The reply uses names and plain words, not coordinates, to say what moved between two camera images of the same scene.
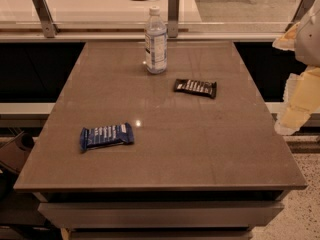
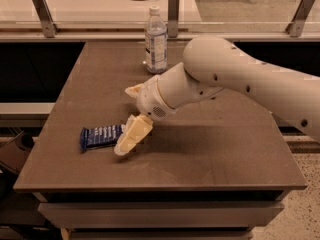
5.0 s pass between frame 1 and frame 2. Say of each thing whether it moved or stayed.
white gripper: moved
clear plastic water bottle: stayed
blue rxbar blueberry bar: stayed
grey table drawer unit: stayed
